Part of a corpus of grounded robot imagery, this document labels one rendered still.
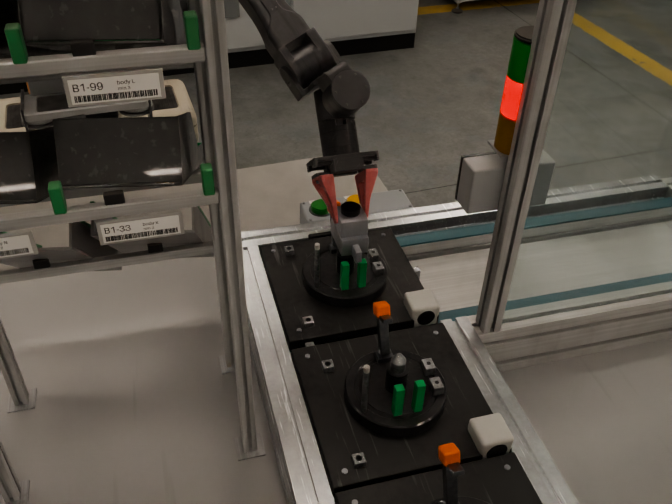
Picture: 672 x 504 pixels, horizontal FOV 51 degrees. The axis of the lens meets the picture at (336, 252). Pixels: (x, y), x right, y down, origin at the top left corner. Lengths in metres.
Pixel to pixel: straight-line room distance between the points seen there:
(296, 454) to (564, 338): 0.50
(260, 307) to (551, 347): 0.48
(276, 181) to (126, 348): 0.57
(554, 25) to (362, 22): 3.55
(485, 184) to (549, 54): 0.20
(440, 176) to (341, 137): 2.24
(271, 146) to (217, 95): 2.77
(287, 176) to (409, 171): 1.72
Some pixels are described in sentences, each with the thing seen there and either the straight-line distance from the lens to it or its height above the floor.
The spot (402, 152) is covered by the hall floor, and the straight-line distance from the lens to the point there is 3.45.
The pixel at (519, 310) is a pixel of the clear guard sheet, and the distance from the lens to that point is 1.14.
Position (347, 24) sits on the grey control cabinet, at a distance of 4.35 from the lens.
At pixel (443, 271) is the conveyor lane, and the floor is 0.92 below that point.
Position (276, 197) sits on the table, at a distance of 1.56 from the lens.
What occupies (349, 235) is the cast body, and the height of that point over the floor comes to 1.08.
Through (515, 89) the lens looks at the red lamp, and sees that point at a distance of 0.92.
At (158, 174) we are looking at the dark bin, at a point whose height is 1.32.
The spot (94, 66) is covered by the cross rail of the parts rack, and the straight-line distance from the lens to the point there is 0.69.
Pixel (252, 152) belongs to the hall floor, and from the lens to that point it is 3.43.
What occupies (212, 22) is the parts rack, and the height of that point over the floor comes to 1.49.
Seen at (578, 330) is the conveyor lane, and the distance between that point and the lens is 1.22.
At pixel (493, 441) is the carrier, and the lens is 0.95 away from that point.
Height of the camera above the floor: 1.73
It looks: 38 degrees down
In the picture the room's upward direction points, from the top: 2 degrees clockwise
